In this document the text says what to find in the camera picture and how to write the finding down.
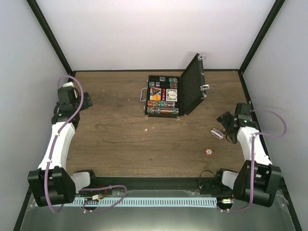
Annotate striped chip roll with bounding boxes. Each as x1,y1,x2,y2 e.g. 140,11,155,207
210,128,224,140

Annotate orange poker chip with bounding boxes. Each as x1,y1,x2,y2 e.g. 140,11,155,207
205,148,213,157

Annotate black poker set case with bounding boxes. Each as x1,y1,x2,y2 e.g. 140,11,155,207
140,53,210,117

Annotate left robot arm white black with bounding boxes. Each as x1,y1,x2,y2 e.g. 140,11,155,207
27,82,98,207

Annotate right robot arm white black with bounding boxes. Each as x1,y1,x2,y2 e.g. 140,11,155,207
214,103,282,207

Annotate white dealer button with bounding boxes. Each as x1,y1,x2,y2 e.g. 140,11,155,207
168,91,177,100

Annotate chips row in case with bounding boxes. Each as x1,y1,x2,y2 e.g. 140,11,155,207
146,107,179,115
147,101,176,108

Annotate blue playing card deck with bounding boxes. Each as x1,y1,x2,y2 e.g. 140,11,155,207
166,89,178,102

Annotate chips in case back slot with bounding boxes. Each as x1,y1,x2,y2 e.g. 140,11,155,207
168,77,178,89

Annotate red dice in case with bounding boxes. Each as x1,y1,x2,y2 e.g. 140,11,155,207
161,89,166,101

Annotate metal sheet front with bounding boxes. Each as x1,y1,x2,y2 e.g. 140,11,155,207
19,192,297,231

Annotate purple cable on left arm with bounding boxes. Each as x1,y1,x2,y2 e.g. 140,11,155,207
45,75,84,214

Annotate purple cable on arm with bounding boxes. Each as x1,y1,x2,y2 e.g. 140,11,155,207
45,75,84,214
221,110,287,213

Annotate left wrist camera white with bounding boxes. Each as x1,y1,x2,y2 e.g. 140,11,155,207
62,82,74,88

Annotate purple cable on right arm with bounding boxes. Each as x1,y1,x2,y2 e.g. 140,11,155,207
221,110,287,213

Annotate black frame rail right side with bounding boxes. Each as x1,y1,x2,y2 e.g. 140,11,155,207
238,71,272,166

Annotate black front mounting rail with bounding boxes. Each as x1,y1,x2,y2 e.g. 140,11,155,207
89,177,233,197

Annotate light blue slotted cable duct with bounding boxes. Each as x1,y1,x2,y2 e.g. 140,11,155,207
66,197,217,208

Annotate black frame post left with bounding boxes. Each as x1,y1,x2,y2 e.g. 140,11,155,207
26,0,73,74

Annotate black frame post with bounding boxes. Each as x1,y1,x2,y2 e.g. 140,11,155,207
239,0,286,70
26,0,73,74

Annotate black frame post right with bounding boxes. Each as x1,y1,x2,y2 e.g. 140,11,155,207
239,0,286,70

